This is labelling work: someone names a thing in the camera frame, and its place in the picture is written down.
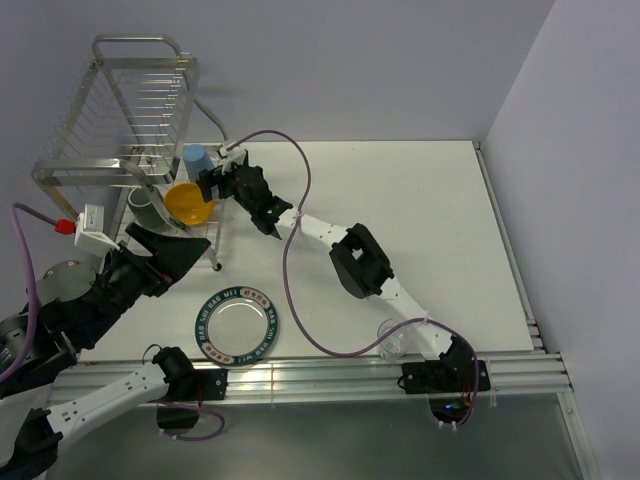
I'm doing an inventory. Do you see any white plate green rim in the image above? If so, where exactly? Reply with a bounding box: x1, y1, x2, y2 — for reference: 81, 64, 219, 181
194, 286, 280, 368

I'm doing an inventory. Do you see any metal dish rack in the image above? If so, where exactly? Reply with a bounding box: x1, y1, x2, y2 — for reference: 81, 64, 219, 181
31, 34, 223, 243

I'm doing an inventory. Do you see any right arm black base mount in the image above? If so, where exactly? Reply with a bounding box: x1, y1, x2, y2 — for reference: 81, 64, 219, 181
396, 359, 492, 428

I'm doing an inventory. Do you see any dark grey mug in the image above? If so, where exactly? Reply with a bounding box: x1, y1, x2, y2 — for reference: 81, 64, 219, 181
127, 186, 170, 233

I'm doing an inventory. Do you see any blue plastic cup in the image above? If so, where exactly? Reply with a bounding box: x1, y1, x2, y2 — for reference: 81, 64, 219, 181
183, 144, 216, 183

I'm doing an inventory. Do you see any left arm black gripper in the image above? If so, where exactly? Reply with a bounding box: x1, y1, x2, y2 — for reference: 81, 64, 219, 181
79, 220, 211, 344

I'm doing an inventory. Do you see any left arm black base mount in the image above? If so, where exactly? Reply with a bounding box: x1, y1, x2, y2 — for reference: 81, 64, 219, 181
151, 369, 229, 443

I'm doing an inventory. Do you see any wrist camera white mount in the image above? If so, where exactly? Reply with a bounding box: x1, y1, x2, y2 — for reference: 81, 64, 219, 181
74, 204, 119, 257
216, 142, 248, 174

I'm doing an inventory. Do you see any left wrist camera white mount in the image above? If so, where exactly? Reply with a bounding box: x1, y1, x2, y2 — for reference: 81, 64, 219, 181
74, 204, 119, 257

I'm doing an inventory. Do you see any yellow plastic bowl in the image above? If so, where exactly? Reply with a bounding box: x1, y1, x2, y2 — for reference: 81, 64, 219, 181
164, 183, 214, 226

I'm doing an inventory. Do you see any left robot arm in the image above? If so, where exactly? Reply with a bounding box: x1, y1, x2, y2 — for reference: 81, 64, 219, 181
1, 223, 211, 479

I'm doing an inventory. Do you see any aluminium table edge rail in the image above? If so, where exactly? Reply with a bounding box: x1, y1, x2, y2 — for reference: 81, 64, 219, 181
49, 352, 573, 405

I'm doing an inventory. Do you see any clear glass cup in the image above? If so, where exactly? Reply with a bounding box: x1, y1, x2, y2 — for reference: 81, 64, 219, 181
377, 319, 413, 360

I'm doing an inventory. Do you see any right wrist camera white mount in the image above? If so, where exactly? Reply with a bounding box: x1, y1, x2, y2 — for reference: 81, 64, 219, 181
216, 142, 248, 174

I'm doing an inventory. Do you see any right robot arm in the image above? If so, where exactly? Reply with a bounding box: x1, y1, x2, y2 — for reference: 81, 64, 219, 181
154, 157, 486, 398

